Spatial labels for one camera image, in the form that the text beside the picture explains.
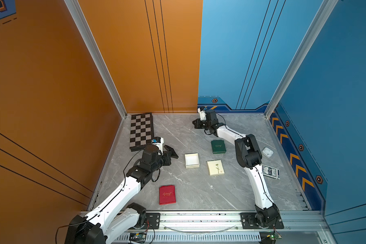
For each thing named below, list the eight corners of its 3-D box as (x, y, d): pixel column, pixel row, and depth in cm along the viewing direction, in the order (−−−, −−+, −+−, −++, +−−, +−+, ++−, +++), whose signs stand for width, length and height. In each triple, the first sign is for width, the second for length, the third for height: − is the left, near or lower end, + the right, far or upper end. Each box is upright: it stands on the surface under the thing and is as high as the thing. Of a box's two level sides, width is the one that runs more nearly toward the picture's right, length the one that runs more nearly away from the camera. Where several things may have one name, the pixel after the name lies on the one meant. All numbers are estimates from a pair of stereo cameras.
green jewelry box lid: (212, 153, 100) (213, 150, 97) (211, 142, 106) (211, 139, 103) (225, 153, 100) (226, 150, 97) (223, 142, 106) (224, 139, 103)
